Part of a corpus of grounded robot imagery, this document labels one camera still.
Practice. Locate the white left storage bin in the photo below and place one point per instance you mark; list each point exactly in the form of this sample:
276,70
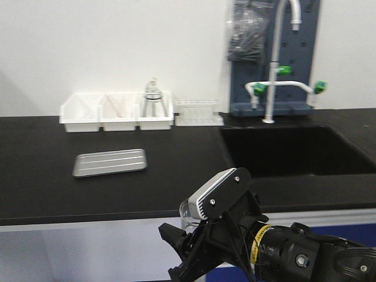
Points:
79,113

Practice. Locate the black lab sink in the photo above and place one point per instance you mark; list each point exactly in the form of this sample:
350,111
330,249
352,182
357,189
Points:
294,151

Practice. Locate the silver metal tray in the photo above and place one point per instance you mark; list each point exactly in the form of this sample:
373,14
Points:
110,162

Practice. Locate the clear glass beaker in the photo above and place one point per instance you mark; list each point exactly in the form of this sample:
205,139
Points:
189,224

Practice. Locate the black metal tripod stand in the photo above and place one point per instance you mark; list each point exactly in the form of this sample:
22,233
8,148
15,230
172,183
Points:
154,107

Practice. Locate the white gooseneck lab faucet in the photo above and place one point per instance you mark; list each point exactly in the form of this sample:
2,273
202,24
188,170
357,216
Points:
256,88

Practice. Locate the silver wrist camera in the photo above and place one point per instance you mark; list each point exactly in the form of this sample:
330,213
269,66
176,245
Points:
195,201

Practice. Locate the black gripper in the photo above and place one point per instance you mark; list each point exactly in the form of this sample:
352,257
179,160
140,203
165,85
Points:
215,241

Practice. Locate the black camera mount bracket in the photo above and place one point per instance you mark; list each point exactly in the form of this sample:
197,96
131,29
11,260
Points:
227,193

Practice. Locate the white middle storage bin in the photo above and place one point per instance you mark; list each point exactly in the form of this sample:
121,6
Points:
108,119

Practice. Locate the clear plastic bag of pegs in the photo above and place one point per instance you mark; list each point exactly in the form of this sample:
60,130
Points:
249,23

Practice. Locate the white test tube rack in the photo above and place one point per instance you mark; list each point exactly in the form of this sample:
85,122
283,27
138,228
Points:
197,112

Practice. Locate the white storage bin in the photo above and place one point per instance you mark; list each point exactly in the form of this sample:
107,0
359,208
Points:
147,123
108,119
79,113

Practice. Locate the blue pegboard drying rack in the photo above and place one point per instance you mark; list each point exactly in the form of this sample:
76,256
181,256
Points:
296,52

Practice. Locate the glass stirring rod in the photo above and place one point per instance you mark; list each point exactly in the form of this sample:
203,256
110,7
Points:
117,105

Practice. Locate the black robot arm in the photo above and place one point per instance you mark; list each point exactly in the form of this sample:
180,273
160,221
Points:
295,253

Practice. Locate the white right storage bin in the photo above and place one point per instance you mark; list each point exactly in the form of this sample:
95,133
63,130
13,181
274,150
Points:
147,123

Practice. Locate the glass alcohol lamp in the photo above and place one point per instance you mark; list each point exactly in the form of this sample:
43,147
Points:
152,92

